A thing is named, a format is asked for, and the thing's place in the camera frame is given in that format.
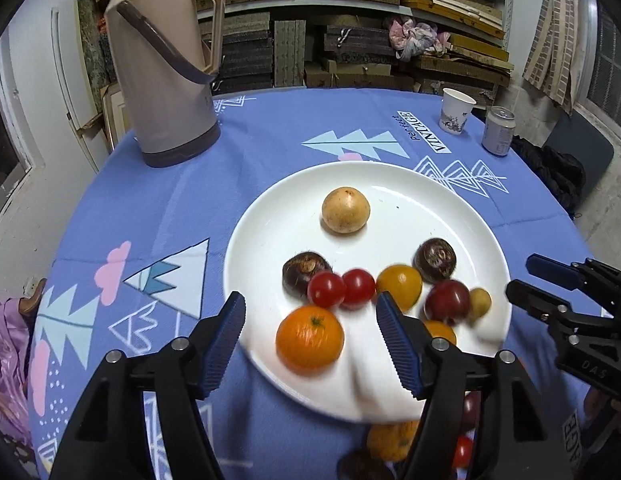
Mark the tan smooth round fruit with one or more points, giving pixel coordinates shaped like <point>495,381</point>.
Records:
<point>345,210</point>

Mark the brick pattern hanging cloth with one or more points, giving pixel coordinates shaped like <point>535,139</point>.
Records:
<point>553,45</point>

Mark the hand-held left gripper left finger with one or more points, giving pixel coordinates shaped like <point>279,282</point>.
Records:
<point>223,345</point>

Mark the brown water chestnut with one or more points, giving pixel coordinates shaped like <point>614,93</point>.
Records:
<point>303,270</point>
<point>434,258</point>

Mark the dark blue chair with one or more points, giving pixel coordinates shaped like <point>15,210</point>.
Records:
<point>588,145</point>

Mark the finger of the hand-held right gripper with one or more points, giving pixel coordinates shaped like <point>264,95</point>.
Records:
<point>550,270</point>
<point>535,300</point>

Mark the small tan longan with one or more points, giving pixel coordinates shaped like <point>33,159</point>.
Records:
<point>480,304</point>

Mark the beige thermos jug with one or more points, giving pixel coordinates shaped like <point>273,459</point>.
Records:
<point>160,85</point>

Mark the black jacket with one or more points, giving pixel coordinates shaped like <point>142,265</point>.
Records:
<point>553,175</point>

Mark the blue printed tablecloth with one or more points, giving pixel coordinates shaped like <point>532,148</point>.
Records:
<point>165,210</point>

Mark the white board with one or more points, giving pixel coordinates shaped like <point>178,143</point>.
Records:
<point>75,90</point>

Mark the wooden picture frame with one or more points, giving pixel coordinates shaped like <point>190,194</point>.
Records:
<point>115,115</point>

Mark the green marbled board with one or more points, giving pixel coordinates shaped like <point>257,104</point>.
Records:
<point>93,45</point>

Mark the person's right hand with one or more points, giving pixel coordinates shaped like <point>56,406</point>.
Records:
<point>603,425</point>

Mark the printed paper cup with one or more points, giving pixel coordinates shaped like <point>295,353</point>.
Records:
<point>456,112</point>

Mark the dark red plum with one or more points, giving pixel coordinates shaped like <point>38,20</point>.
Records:
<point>470,410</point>
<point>447,301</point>

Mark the large orange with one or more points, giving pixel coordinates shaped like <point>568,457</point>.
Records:
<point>390,440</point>

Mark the white oval plate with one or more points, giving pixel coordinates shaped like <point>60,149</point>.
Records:
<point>390,210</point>

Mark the red cherry tomato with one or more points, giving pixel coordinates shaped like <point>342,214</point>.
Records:
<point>359,286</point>
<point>463,452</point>
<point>326,288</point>

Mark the yellow green citrus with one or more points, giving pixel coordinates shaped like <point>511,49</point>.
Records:
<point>403,285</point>

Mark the sliding glass window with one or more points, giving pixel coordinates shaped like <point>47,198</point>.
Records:
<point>10,150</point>

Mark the grey drink can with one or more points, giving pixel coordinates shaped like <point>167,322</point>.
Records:
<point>498,132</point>

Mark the yellow orange citrus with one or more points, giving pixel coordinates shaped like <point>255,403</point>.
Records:
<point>440,332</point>

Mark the window with metal grille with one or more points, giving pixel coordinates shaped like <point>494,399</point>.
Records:
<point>610,75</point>

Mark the shelf of stacked boards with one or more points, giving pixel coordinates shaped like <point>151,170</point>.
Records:
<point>245,55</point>

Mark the pink crumpled cloth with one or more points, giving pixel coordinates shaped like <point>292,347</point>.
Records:
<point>415,37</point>

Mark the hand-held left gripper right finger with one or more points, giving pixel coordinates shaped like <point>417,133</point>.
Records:
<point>398,345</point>

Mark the purple shiny cloth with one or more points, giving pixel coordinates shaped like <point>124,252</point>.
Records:
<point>8,375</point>

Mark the brown wooden piece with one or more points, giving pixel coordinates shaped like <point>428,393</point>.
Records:
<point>33,296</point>

